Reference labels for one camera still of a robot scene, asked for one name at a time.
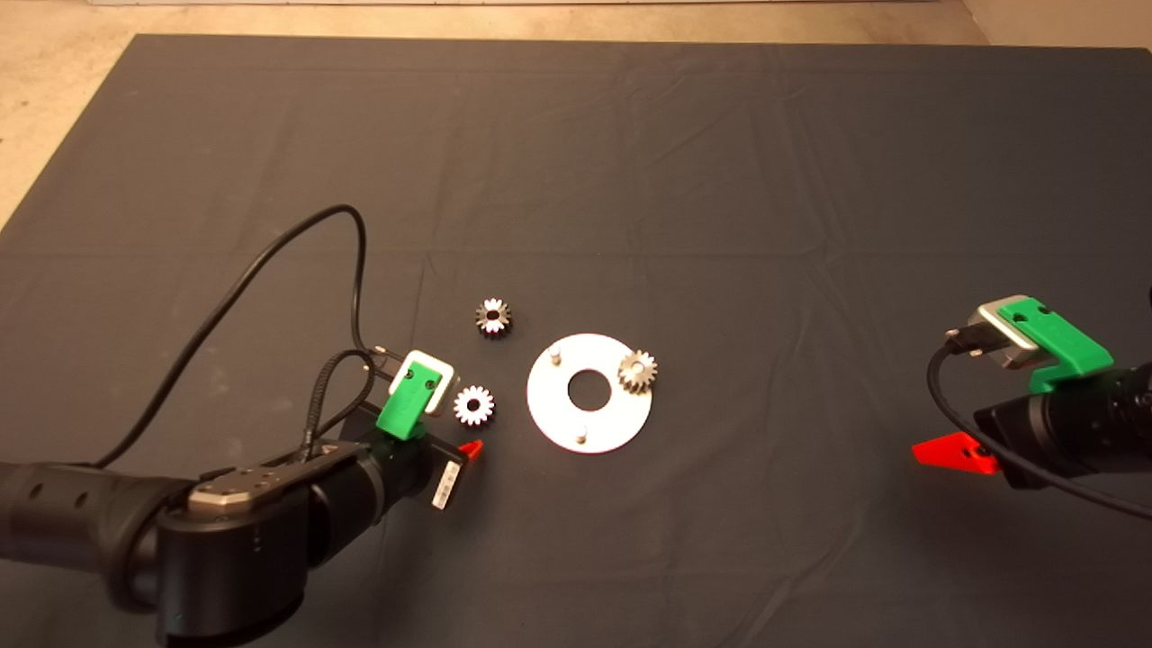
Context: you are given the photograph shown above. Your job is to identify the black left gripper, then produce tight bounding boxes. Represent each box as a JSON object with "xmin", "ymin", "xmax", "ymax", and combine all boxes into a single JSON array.
[{"xmin": 372, "ymin": 432, "xmax": 485, "ymax": 517}]

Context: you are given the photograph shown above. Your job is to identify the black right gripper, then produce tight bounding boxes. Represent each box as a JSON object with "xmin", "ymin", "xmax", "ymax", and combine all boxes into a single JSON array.
[{"xmin": 912, "ymin": 371, "xmax": 1130, "ymax": 491}]

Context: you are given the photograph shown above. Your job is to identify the small steel planetary gear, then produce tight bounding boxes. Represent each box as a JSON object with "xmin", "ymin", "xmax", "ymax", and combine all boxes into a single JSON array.
[
  {"xmin": 475, "ymin": 298, "xmax": 514, "ymax": 339},
  {"xmin": 454, "ymin": 385, "xmax": 497, "ymax": 428},
  {"xmin": 617, "ymin": 350, "xmax": 659, "ymax": 395}
]

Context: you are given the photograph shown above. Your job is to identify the round white metal carrier plate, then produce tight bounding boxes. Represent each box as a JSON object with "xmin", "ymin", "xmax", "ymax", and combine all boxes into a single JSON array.
[{"xmin": 526, "ymin": 334, "xmax": 653, "ymax": 454}]

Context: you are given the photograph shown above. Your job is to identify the dark grey table cloth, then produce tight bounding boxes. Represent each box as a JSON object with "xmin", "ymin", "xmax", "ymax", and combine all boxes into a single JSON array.
[{"xmin": 0, "ymin": 33, "xmax": 1152, "ymax": 648}]

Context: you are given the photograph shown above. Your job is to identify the left gripper silver camera box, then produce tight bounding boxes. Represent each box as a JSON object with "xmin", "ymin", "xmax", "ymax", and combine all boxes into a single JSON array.
[{"xmin": 396, "ymin": 352, "xmax": 454, "ymax": 419}]

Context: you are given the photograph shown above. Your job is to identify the gripper silver camera box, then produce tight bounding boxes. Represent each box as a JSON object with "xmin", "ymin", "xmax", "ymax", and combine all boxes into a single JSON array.
[
  {"xmin": 396, "ymin": 352, "xmax": 454, "ymax": 419},
  {"xmin": 966, "ymin": 294, "xmax": 1045, "ymax": 372}
]

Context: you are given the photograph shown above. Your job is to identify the left gripper green camera mount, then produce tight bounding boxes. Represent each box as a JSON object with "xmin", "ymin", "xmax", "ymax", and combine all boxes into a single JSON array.
[{"xmin": 375, "ymin": 362, "xmax": 442, "ymax": 440}]

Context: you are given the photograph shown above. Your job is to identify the gripper green camera mount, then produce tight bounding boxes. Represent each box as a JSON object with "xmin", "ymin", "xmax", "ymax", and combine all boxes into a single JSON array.
[
  {"xmin": 999, "ymin": 297, "xmax": 1115, "ymax": 394},
  {"xmin": 375, "ymin": 362, "xmax": 442, "ymax": 440}
]

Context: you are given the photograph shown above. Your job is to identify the right gripper silver camera box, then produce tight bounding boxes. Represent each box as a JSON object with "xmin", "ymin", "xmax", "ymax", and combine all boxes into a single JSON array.
[{"xmin": 966, "ymin": 294, "xmax": 1045, "ymax": 372}]

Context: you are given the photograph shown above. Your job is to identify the right gripper green camera mount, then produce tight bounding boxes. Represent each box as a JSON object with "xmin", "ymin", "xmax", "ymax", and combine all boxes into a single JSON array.
[{"xmin": 999, "ymin": 297, "xmax": 1115, "ymax": 394}]

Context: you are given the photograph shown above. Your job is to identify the braided black cable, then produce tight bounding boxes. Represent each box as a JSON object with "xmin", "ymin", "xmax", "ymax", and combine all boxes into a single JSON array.
[{"xmin": 301, "ymin": 349, "xmax": 379, "ymax": 464}]

